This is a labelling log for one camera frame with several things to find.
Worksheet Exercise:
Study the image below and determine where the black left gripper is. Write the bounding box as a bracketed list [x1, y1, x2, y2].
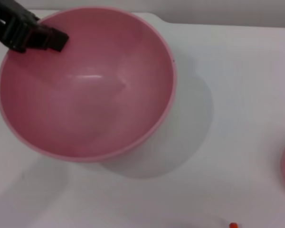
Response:
[0, 0, 70, 53]

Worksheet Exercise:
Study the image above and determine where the pink plastic bowl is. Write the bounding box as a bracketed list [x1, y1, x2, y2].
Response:
[0, 6, 178, 163]

